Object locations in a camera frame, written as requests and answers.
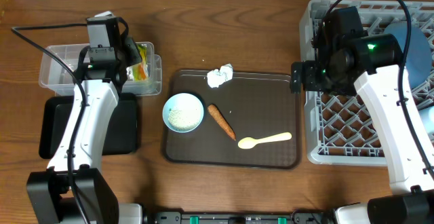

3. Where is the yellow green snack wrapper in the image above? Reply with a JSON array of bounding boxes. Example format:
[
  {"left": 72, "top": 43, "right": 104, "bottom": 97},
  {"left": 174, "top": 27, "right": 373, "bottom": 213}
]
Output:
[{"left": 127, "top": 44, "right": 149, "bottom": 81}]

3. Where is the light blue rice bowl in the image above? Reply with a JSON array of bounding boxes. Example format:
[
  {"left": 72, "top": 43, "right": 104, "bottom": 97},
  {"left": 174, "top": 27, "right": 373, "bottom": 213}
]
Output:
[{"left": 162, "top": 93, "right": 204, "bottom": 133}]

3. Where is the white tissue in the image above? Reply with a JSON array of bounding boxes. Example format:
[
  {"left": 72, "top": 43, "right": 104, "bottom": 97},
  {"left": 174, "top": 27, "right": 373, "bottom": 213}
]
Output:
[{"left": 207, "top": 64, "right": 233, "bottom": 88}]

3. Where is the cream plastic spoon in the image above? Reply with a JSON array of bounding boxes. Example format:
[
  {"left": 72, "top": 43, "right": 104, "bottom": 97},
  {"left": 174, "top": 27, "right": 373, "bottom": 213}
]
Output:
[{"left": 237, "top": 132, "right": 292, "bottom": 149}]

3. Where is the orange carrot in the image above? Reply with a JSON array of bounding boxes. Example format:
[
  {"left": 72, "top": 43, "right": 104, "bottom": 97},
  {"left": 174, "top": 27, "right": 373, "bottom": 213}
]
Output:
[{"left": 208, "top": 105, "right": 236, "bottom": 141}]

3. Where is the dark blue plate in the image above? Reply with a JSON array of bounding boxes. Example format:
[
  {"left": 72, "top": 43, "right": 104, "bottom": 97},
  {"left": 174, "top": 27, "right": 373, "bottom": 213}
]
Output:
[{"left": 384, "top": 22, "right": 432, "bottom": 89}]

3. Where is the light blue cup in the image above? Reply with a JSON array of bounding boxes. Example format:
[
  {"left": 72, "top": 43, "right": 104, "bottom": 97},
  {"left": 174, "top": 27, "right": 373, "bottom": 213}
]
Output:
[{"left": 419, "top": 107, "right": 434, "bottom": 135}]

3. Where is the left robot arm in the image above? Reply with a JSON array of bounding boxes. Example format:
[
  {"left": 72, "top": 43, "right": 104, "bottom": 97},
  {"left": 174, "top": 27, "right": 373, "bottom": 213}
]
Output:
[{"left": 26, "top": 12, "right": 144, "bottom": 223}]

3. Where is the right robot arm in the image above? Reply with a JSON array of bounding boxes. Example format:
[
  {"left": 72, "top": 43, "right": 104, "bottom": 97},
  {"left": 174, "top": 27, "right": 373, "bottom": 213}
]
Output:
[{"left": 291, "top": 7, "right": 433, "bottom": 223}]

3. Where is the grey dishwasher rack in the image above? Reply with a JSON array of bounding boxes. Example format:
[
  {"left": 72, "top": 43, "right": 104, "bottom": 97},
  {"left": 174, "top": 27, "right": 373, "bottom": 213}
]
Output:
[{"left": 299, "top": 0, "right": 433, "bottom": 166}]

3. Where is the brown serving tray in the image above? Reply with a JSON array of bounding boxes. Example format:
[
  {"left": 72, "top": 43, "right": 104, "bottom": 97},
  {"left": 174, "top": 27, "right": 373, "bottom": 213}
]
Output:
[{"left": 162, "top": 70, "right": 302, "bottom": 170}]

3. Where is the clear plastic bin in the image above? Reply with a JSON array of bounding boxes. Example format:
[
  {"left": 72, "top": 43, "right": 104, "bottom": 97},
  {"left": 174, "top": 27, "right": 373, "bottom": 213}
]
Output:
[{"left": 39, "top": 41, "right": 162, "bottom": 96}]

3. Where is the black plastic bin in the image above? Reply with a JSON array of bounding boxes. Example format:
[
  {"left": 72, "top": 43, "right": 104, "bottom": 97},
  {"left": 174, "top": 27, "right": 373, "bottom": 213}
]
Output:
[{"left": 39, "top": 93, "right": 138, "bottom": 160}]

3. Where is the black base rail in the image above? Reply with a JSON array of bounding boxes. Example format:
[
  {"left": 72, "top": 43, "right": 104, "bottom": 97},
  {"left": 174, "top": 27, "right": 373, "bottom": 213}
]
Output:
[{"left": 142, "top": 209, "right": 337, "bottom": 224}]

